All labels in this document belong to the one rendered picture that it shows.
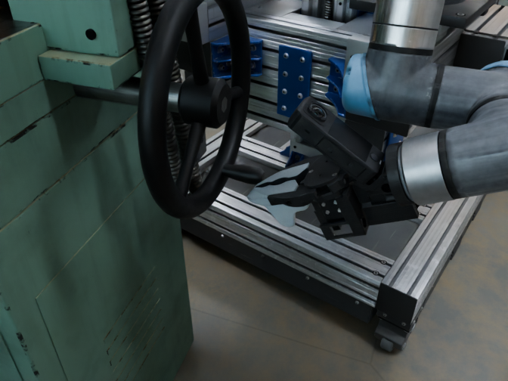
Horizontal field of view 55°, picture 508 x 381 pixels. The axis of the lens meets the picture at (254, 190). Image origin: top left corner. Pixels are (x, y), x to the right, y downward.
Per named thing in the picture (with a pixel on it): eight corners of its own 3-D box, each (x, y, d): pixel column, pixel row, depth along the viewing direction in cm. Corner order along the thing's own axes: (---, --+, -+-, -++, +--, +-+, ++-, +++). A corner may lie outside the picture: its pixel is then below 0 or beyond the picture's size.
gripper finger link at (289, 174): (264, 223, 67) (323, 212, 62) (244, 189, 65) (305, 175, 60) (272, 209, 70) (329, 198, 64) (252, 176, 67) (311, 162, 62)
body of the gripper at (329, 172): (320, 243, 60) (418, 229, 53) (291, 187, 57) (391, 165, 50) (336, 205, 66) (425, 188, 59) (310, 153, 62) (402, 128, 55)
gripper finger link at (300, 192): (267, 213, 60) (332, 201, 55) (261, 203, 59) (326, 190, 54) (280, 190, 63) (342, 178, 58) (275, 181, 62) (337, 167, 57)
